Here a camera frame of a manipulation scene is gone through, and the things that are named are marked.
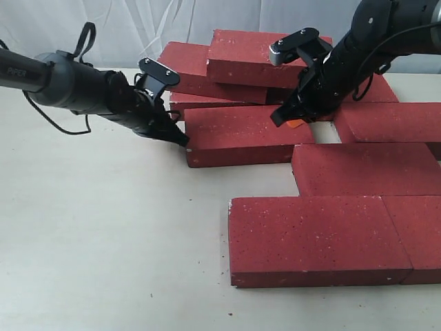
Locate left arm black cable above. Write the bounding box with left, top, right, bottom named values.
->
left=0, top=22, right=97, bottom=135

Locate red brick bottom stack left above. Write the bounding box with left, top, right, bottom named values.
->
left=170, top=89, right=292, bottom=120

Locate red brick tilted stack left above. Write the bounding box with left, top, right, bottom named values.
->
left=158, top=41, right=267, bottom=104

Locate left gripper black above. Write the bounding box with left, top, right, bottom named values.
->
left=105, top=72, right=190, bottom=148

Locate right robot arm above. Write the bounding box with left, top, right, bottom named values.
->
left=269, top=0, right=440, bottom=126

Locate red brick third row right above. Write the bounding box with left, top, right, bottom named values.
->
left=291, top=143, right=440, bottom=196

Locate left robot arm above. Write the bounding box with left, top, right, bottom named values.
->
left=1, top=49, right=189, bottom=147

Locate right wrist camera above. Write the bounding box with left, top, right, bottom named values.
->
left=269, top=28, right=333, bottom=67

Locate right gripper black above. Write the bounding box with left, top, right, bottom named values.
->
left=270, top=37, right=372, bottom=128

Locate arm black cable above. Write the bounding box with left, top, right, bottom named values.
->
left=0, top=22, right=97, bottom=135
left=351, top=20, right=441, bottom=101

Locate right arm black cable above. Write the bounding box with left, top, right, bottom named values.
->
left=351, top=20, right=441, bottom=101

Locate red brick right middle row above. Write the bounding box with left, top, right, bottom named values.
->
left=334, top=102, right=440, bottom=160

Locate white backdrop cloth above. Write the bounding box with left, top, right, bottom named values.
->
left=0, top=0, right=441, bottom=74

